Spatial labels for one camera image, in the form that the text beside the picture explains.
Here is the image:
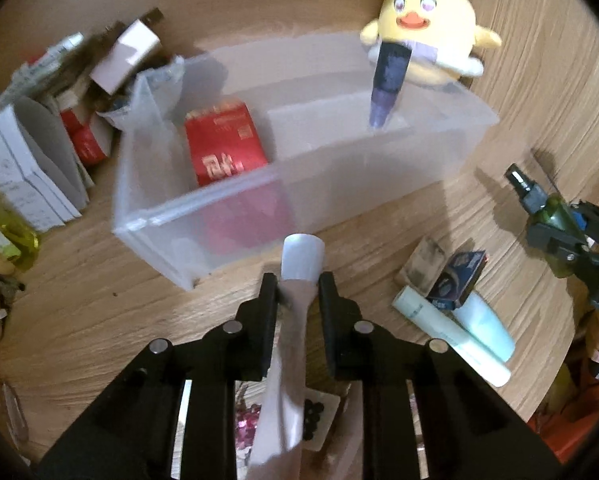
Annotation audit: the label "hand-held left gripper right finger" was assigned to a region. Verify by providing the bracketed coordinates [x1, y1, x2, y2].
[319, 271, 563, 480]

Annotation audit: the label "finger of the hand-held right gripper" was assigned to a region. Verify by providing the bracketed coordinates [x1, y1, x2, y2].
[526, 221, 593, 263]
[572, 200, 599, 246]

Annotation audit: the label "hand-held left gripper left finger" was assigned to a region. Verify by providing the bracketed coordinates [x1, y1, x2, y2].
[36, 272, 280, 480]

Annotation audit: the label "dark green spray bottle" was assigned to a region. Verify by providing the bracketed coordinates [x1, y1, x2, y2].
[504, 162, 587, 278]

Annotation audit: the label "white cosmetic tube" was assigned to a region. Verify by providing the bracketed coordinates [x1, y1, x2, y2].
[246, 233, 326, 480]

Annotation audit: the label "white card with black beads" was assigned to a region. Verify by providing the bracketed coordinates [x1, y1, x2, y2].
[299, 389, 341, 453]

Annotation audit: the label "small blue box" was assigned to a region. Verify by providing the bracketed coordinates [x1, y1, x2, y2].
[426, 250, 489, 310]

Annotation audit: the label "small brown box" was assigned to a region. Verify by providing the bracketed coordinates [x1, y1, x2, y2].
[394, 235, 447, 293]

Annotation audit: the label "mint green tube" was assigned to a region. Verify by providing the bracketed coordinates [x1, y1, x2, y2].
[392, 285, 511, 387]

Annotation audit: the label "clear plastic storage bin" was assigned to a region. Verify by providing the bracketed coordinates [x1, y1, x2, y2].
[112, 32, 500, 292]

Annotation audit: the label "pink sequin packet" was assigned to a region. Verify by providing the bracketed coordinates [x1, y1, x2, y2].
[234, 382, 267, 463]

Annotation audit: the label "red cloth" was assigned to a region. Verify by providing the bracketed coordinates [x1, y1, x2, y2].
[529, 360, 599, 463]

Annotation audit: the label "red foil packet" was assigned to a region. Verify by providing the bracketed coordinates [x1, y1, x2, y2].
[183, 100, 271, 188]

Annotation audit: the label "dark purple tube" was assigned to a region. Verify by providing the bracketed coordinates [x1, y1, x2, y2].
[368, 42, 413, 131]

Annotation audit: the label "yellow chick plush toy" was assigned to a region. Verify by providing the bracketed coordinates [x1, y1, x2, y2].
[359, 0, 503, 86]

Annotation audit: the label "red box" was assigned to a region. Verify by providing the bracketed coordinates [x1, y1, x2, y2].
[59, 107, 112, 166]

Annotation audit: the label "yellow liquid bottle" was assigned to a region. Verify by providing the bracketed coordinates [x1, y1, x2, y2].
[0, 175, 40, 273]

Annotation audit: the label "white folded paper booklets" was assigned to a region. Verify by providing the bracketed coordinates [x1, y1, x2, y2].
[0, 95, 90, 233]

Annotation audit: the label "small white cardboard box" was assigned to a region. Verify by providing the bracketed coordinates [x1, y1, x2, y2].
[89, 19, 161, 95]

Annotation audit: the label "stack of books and papers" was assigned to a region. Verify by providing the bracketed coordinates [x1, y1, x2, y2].
[12, 32, 110, 111]

